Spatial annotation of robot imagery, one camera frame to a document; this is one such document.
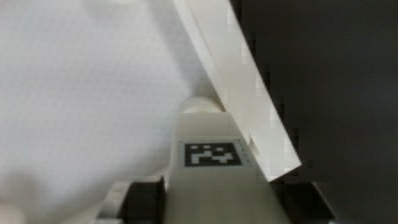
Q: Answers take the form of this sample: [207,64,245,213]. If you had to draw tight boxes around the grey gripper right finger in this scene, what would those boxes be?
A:
[271,182,337,224]

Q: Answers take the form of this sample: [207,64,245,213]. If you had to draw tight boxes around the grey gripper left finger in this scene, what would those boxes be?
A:
[95,176,166,224]

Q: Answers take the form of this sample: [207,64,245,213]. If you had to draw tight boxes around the white desk leg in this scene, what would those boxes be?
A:
[165,97,291,224]

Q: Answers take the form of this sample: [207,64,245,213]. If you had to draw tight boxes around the white desk top tray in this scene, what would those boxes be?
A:
[0,0,300,224]

